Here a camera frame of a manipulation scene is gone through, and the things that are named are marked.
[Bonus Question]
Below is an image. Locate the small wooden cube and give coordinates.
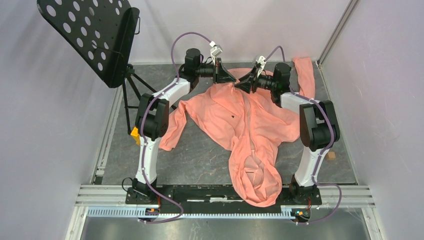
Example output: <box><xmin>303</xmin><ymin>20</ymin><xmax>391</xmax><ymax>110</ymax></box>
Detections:
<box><xmin>326</xmin><ymin>151</ymin><xmax>337</xmax><ymax>161</ymax></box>

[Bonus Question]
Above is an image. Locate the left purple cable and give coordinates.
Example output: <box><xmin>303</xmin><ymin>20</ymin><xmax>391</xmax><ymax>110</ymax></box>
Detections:
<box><xmin>139</xmin><ymin>31</ymin><xmax>213</xmax><ymax>225</ymax></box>

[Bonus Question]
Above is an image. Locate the salmon pink zip jacket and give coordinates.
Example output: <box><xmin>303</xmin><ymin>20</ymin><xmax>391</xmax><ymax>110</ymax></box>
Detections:
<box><xmin>158</xmin><ymin>56</ymin><xmax>316</xmax><ymax>208</ymax></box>

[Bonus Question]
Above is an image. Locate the yellow and red toy block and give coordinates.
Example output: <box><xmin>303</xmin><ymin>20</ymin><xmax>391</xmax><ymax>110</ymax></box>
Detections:
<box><xmin>130</xmin><ymin>126</ymin><xmax>141</xmax><ymax>146</ymax></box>

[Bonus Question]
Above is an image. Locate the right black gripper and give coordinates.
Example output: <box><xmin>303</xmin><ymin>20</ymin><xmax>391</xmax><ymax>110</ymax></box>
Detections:
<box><xmin>234</xmin><ymin>65</ymin><xmax>277</xmax><ymax>94</ymax></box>

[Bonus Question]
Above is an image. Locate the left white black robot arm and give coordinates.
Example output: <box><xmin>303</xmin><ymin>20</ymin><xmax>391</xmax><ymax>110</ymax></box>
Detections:
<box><xmin>128</xmin><ymin>44</ymin><xmax>235</xmax><ymax>204</ymax></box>

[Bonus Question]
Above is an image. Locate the black perforated music stand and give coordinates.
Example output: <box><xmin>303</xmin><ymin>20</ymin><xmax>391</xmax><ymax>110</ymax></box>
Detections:
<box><xmin>36</xmin><ymin>0</ymin><xmax>154</xmax><ymax>128</ymax></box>

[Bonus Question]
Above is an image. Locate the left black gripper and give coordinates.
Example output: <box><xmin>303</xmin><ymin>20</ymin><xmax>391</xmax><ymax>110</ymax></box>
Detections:
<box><xmin>195</xmin><ymin>58</ymin><xmax>236</xmax><ymax>85</ymax></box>

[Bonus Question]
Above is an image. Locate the purple cable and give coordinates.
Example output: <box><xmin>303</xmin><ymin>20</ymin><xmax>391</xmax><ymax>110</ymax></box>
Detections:
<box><xmin>139</xmin><ymin>31</ymin><xmax>213</xmax><ymax>225</ymax></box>
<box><xmin>264</xmin><ymin>45</ymin><xmax>343</xmax><ymax>225</ymax></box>

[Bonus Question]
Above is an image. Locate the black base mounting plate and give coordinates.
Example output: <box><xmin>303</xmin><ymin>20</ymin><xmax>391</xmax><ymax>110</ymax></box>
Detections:
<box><xmin>125</xmin><ymin>184</ymin><xmax>323</xmax><ymax>215</ymax></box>

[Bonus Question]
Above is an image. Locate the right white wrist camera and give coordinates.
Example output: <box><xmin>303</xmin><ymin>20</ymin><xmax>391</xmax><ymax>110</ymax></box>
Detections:
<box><xmin>255</xmin><ymin>55</ymin><xmax>267</xmax><ymax>78</ymax></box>

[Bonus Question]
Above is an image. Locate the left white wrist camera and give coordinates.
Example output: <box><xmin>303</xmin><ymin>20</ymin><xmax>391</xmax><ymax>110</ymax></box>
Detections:
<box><xmin>209</xmin><ymin>41</ymin><xmax>223</xmax><ymax>64</ymax></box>

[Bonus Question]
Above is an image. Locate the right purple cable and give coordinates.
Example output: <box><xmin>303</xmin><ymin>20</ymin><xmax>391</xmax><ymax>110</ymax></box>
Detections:
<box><xmin>264</xmin><ymin>45</ymin><xmax>343</xmax><ymax>225</ymax></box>

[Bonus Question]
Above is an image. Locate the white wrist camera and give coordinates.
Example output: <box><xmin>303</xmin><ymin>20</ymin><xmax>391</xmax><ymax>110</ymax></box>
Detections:
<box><xmin>255</xmin><ymin>55</ymin><xmax>267</xmax><ymax>78</ymax></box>
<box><xmin>209</xmin><ymin>41</ymin><xmax>223</xmax><ymax>64</ymax></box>

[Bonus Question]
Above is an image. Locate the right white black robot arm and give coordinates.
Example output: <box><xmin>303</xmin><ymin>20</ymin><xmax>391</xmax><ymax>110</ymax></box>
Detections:
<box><xmin>235</xmin><ymin>62</ymin><xmax>340</xmax><ymax>204</ymax></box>

